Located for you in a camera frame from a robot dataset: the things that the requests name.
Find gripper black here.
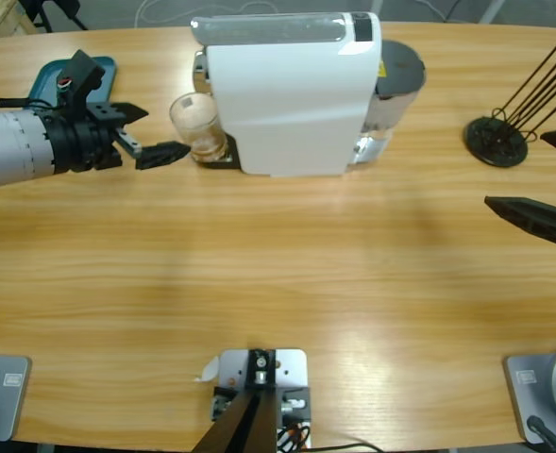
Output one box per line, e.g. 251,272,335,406
41,101,192,176

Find clear drinking glass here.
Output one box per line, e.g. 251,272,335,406
168,92,230,164

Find grey translucent machine lever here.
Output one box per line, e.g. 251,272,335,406
190,12,347,46

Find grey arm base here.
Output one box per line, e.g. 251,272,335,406
502,347,556,445
0,353,33,445

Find white capsule coffee machine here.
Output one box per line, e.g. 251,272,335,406
190,11,383,179

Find teal plastic tray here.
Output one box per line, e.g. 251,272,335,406
27,56,118,108

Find metal grille drip tray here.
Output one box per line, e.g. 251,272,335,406
190,134,242,170

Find black chair legs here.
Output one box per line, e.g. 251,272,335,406
20,0,90,33

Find clear water tank dark lid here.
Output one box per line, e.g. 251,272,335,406
347,40,428,166

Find white tape tab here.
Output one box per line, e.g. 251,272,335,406
192,356,221,383

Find black wire capsule stand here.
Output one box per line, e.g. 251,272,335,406
463,30,556,169

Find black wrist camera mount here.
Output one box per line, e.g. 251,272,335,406
55,49,107,122

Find black base cable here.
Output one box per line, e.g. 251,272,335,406
526,414,556,453

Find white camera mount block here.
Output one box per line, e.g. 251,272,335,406
211,347,314,449

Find black cable at mount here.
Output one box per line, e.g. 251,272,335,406
311,441,385,453

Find black camera post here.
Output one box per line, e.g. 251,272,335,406
192,347,278,453

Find orange wires at mount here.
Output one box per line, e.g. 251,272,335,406
277,422,312,449

